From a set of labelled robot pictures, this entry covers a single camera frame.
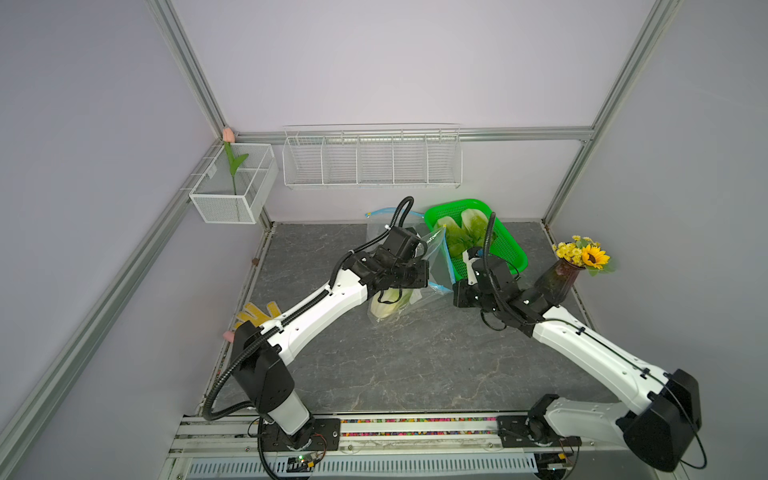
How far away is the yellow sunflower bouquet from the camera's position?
79cm

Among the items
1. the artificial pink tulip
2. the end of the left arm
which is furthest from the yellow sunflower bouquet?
the artificial pink tulip

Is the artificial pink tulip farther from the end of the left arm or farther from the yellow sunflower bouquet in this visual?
the yellow sunflower bouquet
